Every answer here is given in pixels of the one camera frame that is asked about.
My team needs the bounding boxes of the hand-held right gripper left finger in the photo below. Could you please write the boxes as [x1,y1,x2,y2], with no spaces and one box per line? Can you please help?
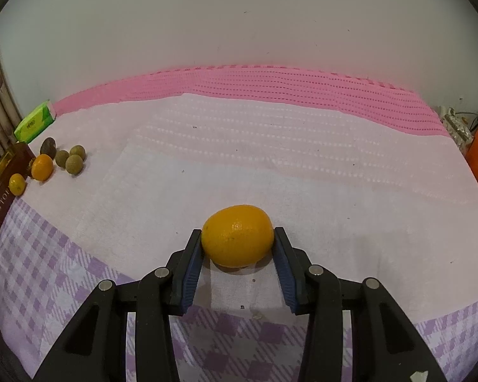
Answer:
[32,229,204,382]

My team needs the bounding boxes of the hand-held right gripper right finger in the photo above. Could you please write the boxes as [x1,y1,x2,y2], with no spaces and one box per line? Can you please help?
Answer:
[274,227,449,382]

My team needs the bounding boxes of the large orange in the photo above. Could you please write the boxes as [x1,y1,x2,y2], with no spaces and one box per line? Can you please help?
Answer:
[201,204,275,268]

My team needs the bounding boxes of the pink and purple checkered blanket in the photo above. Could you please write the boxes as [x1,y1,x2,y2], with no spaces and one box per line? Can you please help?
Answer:
[0,64,478,382]

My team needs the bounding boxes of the medium orange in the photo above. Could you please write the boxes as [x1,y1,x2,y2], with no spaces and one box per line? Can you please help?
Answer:
[31,154,54,181]

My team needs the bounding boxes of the small orange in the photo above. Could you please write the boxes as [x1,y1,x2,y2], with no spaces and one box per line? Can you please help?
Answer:
[9,173,26,196]

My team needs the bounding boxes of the dark red box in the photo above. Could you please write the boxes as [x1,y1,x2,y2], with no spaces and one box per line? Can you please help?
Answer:
[0,143,36,263]

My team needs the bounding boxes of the green tissue pack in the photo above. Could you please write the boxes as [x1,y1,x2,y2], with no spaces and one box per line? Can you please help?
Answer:
[14,101,56,144]

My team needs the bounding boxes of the patterned white pouch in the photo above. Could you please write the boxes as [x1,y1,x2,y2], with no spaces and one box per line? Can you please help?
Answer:
[438,105,474,152]

